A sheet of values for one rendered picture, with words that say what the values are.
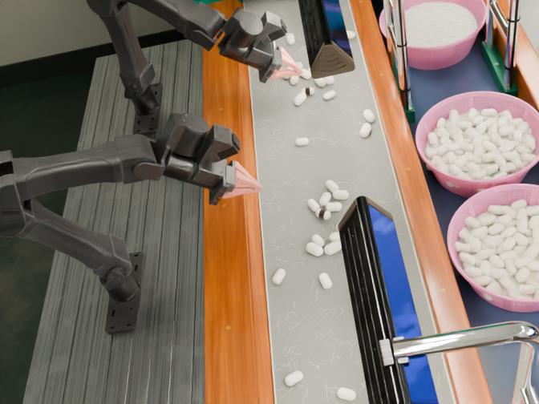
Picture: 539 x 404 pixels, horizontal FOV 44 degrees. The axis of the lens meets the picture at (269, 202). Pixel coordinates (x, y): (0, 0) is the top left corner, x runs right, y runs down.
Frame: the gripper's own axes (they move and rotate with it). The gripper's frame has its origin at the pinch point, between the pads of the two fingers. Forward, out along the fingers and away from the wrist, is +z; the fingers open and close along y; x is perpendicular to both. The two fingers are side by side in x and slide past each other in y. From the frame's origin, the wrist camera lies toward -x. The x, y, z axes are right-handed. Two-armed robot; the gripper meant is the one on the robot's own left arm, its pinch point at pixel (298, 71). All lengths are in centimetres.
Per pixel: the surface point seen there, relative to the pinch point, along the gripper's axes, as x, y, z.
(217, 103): 17.8, 1.2, -13.1
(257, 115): 13.7, -3.5, -4.4
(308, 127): 5.9, -11.4, 4.8
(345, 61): -25.7, -31.3, -8.5
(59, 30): 115, 139, -47
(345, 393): 5, -79, 3
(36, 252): 136, 29, -35
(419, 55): -13.2, 6.3, 28.2
